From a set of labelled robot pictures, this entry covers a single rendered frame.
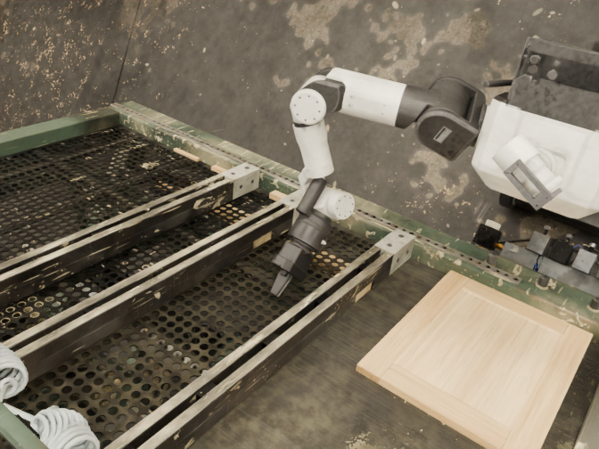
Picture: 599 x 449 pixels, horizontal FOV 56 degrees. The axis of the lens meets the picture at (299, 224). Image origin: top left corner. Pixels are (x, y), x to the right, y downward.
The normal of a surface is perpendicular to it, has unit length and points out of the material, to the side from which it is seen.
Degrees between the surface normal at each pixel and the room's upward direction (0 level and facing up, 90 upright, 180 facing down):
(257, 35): 0
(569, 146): 23
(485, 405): 58
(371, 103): 40
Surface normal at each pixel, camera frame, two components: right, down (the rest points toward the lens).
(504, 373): 0.11, -0.86
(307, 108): -0.30, 0.51
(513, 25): -0.45, -0.15
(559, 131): -0.58, 0.22
